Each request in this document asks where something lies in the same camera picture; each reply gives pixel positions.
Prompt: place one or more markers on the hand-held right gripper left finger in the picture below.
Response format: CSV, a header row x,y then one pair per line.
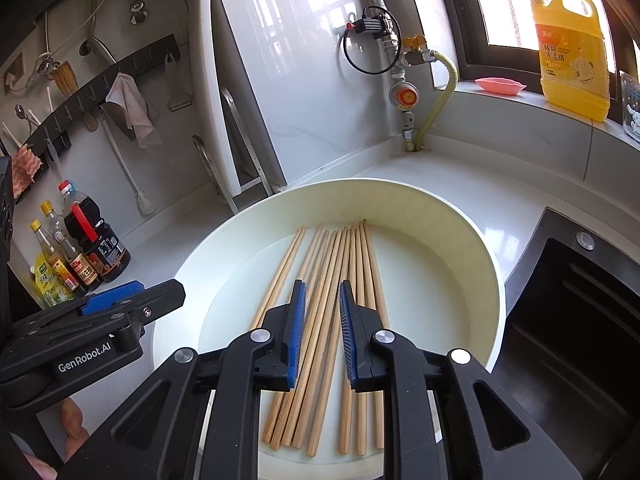
x,y
296,335

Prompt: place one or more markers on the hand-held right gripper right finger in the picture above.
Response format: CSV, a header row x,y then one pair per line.
x,y
347,340

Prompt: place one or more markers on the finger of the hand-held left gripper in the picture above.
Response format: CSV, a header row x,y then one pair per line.
x,y
112,297
160,297

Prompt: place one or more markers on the pile of wooden chopsticks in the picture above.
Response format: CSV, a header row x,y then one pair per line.
x,y
345,260

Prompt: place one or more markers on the cream round basin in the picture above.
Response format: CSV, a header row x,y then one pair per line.
x,y
440,280

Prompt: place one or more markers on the person's left hand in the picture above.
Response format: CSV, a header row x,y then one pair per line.
x,y
75,422

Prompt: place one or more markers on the clear soy sauce bottle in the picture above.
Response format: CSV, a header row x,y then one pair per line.
x,y
82,269

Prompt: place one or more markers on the large dark soy sauce bottle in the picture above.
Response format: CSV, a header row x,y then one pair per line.
x,y
107,255

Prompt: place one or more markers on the slim yellow-capped vinegar bottle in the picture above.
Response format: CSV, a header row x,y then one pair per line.
x,y
64,272

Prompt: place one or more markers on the yellow seasoning pouch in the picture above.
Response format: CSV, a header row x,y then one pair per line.
x,y
50,285

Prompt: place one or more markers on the dark kitchen appliance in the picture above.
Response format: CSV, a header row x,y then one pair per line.
x,y
5,220

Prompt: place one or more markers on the pink patterned cloth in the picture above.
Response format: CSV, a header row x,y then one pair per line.
x,y
25,170

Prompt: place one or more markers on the wooden spoon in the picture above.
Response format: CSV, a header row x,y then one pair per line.
x,y
89,120

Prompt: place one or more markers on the pinkish white rag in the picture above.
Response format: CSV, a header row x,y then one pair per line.
x,y
132,110

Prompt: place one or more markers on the white hanging peeler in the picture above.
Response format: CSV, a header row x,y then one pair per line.
x,y
181,106

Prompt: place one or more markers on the metal spoon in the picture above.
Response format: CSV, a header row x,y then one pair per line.
x,y
20,111

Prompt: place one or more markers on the black kitchen sink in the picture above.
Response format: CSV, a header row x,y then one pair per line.
x,y
565,335

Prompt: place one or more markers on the white cutting board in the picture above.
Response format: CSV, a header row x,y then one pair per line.
x,y
212,85

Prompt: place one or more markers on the bamboo pot brush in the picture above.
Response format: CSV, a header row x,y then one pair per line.
x,y
65,80

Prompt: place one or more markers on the metal ladle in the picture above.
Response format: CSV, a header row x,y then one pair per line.
x,y
102,50

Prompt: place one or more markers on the round grey orange gas valve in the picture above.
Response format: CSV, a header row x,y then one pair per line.
x,y
404,96

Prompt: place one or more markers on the round metal sink button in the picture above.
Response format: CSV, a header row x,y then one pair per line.
x,y
585,240

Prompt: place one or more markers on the pink soap dish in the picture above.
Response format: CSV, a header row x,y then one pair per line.
x,y
500,86

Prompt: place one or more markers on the black red solenoid valve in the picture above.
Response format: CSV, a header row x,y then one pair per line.
x,y
370,24

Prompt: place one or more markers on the yellow detergent jug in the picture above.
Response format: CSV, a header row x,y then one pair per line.
x,y
570,75

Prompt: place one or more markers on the clear cartoon print container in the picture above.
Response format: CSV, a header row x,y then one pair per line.
x,y
631,110

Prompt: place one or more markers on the black wall hook rail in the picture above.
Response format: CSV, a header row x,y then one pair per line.
x,y
135,60

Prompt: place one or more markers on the wall socket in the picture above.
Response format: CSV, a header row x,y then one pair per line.
x,y
15,67

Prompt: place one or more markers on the metal wall fitting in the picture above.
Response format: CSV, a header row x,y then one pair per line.
x,y
139,12

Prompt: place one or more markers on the window with dark frame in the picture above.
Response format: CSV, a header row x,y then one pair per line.
x,y
500,5

